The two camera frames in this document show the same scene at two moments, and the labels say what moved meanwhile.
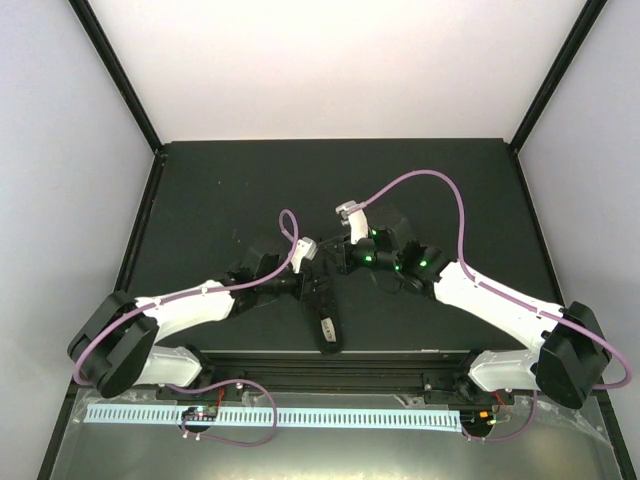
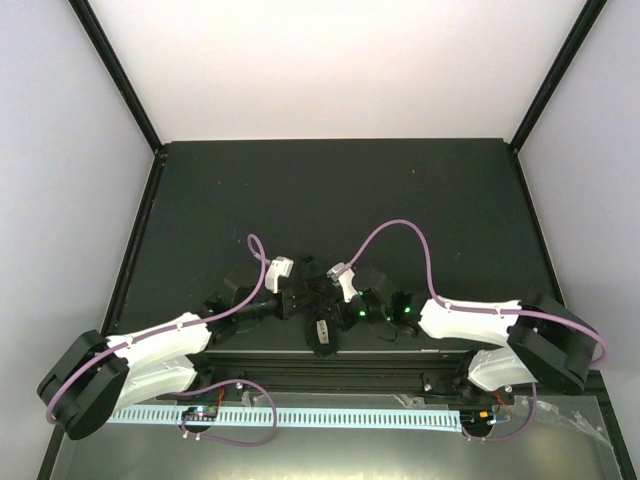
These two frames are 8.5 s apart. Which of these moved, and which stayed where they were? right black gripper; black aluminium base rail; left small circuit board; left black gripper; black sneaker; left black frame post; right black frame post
Moved: left black gripper; black sneaker; right black gripper
Stayed: left black frame post; left small circuit board; right black frame post; black aluminium base rail
